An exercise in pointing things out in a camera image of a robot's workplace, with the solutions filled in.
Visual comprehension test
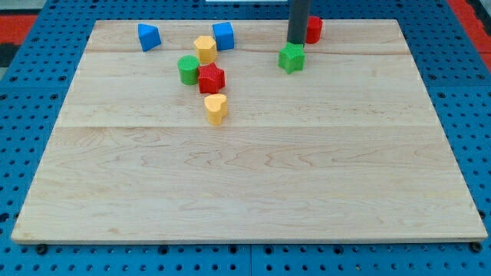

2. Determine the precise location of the red star block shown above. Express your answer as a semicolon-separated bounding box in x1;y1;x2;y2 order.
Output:
198;62;226;94

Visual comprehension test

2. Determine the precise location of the green circle block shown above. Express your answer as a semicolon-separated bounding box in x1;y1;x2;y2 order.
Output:
177;55;200;85

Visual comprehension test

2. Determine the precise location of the green star block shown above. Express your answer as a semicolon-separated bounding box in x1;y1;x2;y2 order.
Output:
278;42;305;74

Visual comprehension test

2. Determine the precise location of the red circle block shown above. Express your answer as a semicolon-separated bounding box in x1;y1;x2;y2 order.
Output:
305;15;323;44

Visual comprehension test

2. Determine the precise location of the yellow heart block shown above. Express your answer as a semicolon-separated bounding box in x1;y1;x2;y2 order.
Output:
204;94;228;126

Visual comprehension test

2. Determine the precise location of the yellow hexagon block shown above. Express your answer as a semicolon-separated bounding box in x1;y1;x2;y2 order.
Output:
193;36;217;64

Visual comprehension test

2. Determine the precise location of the light wooden board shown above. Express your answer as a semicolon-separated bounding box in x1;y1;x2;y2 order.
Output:
12;19;488;245

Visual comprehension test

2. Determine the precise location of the blue cube block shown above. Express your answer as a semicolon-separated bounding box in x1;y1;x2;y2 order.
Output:
212;22;235;51

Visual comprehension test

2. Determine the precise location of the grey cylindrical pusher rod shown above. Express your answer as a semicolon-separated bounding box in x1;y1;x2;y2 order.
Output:
287;0;311;44

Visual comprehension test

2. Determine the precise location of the blue triangle block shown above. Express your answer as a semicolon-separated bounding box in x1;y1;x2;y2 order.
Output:
137;23;161;52

